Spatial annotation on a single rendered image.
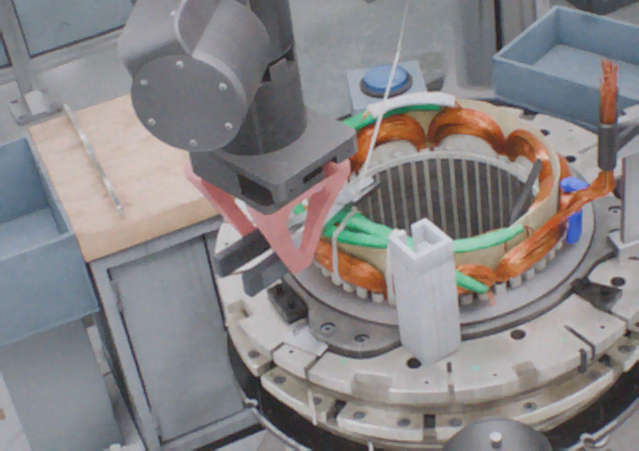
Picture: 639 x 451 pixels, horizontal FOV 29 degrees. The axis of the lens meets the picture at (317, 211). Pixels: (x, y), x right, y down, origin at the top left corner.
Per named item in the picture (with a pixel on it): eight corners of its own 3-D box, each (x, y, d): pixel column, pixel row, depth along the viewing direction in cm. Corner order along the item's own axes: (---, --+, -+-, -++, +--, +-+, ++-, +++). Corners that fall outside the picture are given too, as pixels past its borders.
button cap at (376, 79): (410, 90, 115) (409, 80, 115) (367, 97, 115) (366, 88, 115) (403, 68, 119) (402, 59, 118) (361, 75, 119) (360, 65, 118)
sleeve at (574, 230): (573, 249, 84) (573, 214, 82) (562, 239, 85) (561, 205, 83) (586, 243, 84) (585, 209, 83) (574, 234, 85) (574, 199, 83)
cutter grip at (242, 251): (223, 279, 78) (219, 260, 77) (215, 274, 78) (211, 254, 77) (273, 248, 79) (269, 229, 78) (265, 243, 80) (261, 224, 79)
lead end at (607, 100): (605, 130, 74) (606, 92, 73) (594, 122, 75) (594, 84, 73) (620, 124, 75) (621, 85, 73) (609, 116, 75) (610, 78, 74)
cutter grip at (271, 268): (252, 299, 76) (249, 279, 75) (243, 293, 76) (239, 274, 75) (299, 265, 78) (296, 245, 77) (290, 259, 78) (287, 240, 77)
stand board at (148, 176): (86, 263, 100) (78, 240, 99) (33, 149, 115) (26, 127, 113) (314, 181, 105) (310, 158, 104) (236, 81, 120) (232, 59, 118)
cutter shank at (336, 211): (298, 258, 78) (297, 251, 77) (288, 254, 78) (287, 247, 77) (351, 206, 82) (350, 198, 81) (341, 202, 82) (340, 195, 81)
